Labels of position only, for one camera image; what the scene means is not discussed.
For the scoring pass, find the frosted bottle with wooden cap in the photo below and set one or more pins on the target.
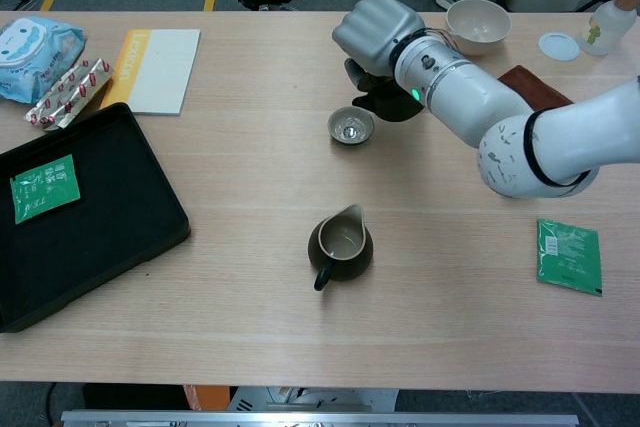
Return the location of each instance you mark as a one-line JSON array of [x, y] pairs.
[[607, 22]]

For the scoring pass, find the orange panel under table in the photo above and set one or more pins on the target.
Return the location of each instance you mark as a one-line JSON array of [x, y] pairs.
[[205, 397]]

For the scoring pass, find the black rectangular tray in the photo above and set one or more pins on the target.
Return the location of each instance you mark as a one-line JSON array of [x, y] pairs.
[[110, 227]]

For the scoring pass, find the yellow and white Lexicon book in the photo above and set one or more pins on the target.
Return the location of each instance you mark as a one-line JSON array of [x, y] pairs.
[[160, 72]]

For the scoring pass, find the green tea packet with barcode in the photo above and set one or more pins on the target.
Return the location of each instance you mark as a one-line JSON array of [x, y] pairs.
[[567, 257]]

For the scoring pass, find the aluminium rail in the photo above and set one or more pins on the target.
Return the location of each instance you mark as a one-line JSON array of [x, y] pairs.
[[320, 419]]

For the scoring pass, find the silver red snack packet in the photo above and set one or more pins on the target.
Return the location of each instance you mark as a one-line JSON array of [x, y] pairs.
[[65, 97]]

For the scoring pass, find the robot base chassis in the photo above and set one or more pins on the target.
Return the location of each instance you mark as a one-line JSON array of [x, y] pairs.
[[320, 397]]

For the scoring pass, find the white round lid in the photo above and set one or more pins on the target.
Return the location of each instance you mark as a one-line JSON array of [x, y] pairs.
[[559, 47]]

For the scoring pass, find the cream bowl with spout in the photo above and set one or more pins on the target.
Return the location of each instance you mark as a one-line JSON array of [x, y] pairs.
[[480, 22]]

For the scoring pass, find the grey ceramic strainer bowl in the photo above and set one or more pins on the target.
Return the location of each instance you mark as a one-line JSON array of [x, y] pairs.
[[340, 123]]

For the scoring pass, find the green tea packet white lettering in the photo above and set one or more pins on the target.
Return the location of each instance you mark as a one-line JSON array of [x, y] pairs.
[[45, 189]]

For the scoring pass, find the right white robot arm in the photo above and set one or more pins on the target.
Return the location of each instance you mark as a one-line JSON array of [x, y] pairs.
[[475, 97]]

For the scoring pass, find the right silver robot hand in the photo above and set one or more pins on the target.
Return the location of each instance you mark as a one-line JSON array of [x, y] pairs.
[[380, 32]]

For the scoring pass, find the blue wet wipes pack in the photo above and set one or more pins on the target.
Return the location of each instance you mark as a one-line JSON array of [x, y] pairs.
[[35, 47]]

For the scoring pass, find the brown folded cloth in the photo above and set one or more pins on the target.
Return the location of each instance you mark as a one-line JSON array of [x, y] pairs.
[[530, 84]]

